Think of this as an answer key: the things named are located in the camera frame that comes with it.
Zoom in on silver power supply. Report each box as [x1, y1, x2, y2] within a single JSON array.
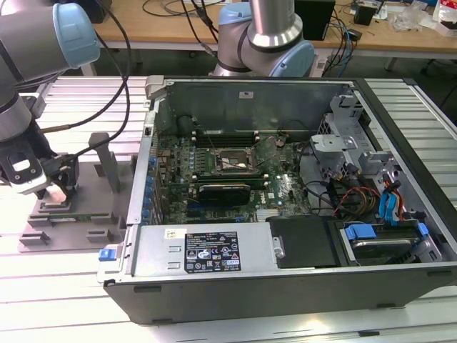
[[123, 223, 283, 279]]

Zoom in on grey parts rack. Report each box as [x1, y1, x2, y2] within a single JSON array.
[[18, 131, 139, 253]]

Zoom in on small black box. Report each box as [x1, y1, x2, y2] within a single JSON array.
[[353, 2, 376, 26]]

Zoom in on wooden desk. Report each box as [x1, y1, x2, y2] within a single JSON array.
[[81, 0, 457, 76]]

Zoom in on blue flat data wire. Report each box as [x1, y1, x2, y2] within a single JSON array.
[[387, 180, 406, 227], [378, 191, 393, 226]]

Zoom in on silver CPU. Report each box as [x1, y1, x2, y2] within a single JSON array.
[[45, 185, 68, 205]]

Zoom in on black RAM slot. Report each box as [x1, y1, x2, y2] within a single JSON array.
[[192, 182, 269, 187], [191, 129, 260, 134], [191, 133, 260, 139], [191, 136, 260, 142], [192, 177, 269, 183], [192, 169, 269, 175], [191, 141, 260, 146], [192, 174, 269, 179]]

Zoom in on green motherboard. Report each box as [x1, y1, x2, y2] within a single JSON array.
[[156, 131, 317, 225]]

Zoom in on black plastic cover panel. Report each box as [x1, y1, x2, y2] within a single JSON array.
[[267, 216, 339, 269]]

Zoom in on hard disk in blue carrier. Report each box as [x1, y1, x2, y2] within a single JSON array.
[[341, 221, 429, 267]]

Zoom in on coloured power wire bundle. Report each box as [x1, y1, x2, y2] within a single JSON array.
[[335, 185, 383, 217]]

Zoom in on black and silver PC case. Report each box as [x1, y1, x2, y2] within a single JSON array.
[[96, 74, 457, 326]]

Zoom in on black cylindrical component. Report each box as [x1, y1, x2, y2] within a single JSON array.
[[176, 114, 194, 139]]

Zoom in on red and white bag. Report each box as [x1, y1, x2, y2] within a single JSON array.
[[433, 0, 457, 37]]

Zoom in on clear plastic bags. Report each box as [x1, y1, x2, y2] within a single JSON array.
[[388, 4, 435, 34]]

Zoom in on black upright box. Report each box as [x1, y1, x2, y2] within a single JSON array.
[[294, 0, 336, 41]]

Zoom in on black graphics card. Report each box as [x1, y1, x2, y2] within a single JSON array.
[[197, 183, 251, 207]]

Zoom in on CPU socket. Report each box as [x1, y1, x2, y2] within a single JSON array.
[[211, 145, 258, 174]]

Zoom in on black cable with brass connector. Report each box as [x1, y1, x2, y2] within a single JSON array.
[[39, 34, 131, 134]]

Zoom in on blue case latch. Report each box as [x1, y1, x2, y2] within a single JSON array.
[[98, 248, 119, 263]]

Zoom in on green RAM stick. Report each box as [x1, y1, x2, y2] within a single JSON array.
[[49, 213, 110, 220]]

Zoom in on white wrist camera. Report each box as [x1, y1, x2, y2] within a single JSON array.
[[5, 148, 50, 196]]

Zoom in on thin metal locking lever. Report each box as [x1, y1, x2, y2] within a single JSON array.
[[196, 120, 216, 151]]

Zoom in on silver metal drive cage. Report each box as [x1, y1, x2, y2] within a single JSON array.
[[308, 93, 403, 187]]

